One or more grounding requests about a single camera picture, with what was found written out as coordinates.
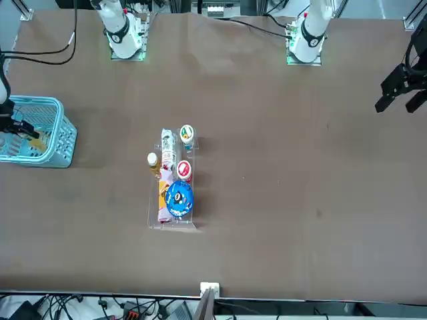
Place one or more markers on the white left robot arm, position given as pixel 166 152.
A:
pixel 312 33

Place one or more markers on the yellow juice bottle white cap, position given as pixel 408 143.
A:
pixel 39 141
pixel 153 163

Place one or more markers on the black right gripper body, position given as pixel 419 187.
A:
pixel 6 116

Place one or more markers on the white bear biscuit packet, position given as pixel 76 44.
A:
pixel 168 146

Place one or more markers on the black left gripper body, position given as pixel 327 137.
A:
pixel 420 50

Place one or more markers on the light blue plastic basket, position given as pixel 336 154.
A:
pixel 63 140

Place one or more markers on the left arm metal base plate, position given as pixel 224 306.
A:
pixel 289 33

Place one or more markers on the pink strawberry snack packet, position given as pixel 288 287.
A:
pixel 163 206

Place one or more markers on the aluminium frame post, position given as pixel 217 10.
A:
pixel 208 290

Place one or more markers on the blue round snack bag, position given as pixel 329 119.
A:
pixel 179 199

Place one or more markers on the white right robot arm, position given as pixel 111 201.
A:
pixel 120 33

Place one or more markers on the clear acrylic tiered shelf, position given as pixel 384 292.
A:
pixel 173 225

